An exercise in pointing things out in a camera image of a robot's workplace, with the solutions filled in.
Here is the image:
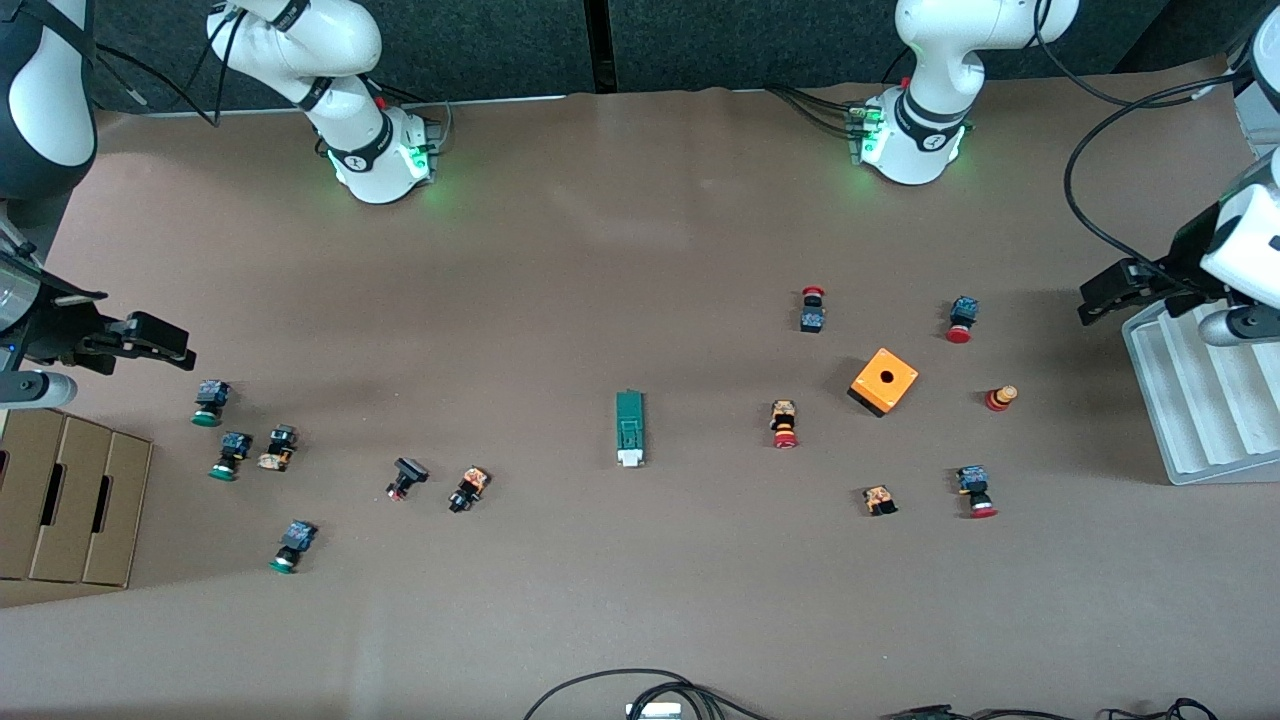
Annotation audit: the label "black beige contact block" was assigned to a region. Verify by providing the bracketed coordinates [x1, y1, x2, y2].
[256, 424, 299, 473]

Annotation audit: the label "thick black looped cable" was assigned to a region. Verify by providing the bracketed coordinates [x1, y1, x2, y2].
[523, 667, 776, 720]

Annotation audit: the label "green mushroom push button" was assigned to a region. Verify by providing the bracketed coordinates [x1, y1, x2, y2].
[207, 430, 254, 483]
[268, 519, 319, 576]
[190, 378, 232, 429]

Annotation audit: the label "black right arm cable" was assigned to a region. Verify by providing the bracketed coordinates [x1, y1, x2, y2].
[90, 0, 253, 129]

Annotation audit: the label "grey metal rack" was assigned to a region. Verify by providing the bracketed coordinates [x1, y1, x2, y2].
[1235, 60, 1280, 161]

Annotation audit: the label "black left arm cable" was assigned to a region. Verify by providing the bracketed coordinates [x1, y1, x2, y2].
[1063, 75, 1251, 269]

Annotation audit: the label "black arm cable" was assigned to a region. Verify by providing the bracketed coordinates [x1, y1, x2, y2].
[1063, 75, 1251, 269]
[90, 0, 253, 129]

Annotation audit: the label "black base cables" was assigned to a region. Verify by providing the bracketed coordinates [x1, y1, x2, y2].
[768, 85, 863, 141]

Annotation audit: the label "green load switch white handle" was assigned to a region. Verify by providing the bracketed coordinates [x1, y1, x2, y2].
[615, 390, 647, 469]

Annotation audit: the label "orange button enclosure box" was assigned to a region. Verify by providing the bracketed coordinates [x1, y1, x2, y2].
[847, 347, 920, 419]

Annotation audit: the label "brown cardboard box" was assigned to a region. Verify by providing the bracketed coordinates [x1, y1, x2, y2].
[0, 393, 153, 589]

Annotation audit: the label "black orange selector switch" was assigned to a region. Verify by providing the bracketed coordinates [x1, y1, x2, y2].
[447, 465, 492, 515]

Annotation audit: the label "black cable bundle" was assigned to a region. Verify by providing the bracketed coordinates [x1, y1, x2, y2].
[1098, 697, 1223, 720]
[880, 704, 1076, 720]

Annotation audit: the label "black square push button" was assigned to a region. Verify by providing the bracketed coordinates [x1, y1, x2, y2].
[385, 456, 431, 502]

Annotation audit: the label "grey ridged plastic tray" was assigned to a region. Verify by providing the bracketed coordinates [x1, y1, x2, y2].
[1121, 298, 1280, 488]

